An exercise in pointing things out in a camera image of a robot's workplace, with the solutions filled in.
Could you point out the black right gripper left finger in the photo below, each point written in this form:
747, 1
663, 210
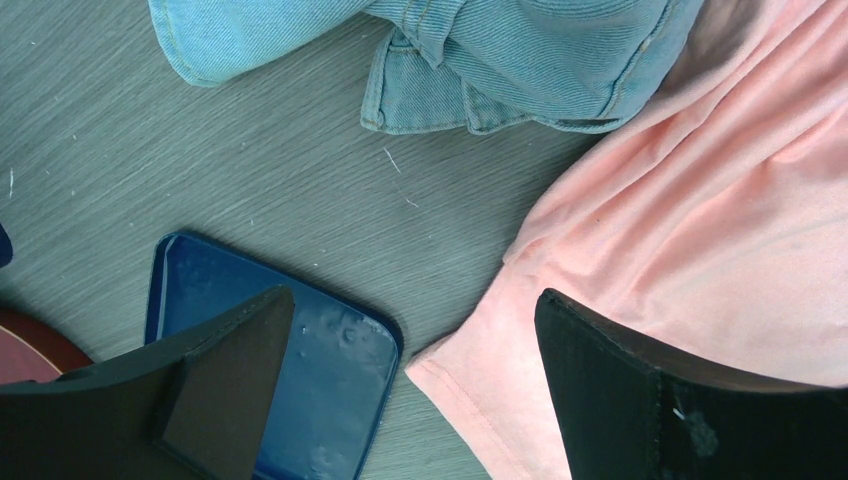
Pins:
193, 405

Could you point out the red round tray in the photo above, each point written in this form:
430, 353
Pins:
33, 351

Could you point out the light blue denim cloth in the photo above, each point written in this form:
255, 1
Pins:
575, 66

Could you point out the blue chocolate tin box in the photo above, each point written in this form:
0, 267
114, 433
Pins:
6, 248

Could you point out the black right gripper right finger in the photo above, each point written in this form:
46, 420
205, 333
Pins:
629, 406

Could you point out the pink cloth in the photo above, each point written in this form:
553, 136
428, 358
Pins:
715, 221

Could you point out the blue tin lid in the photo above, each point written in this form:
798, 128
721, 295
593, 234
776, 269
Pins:
340, 361

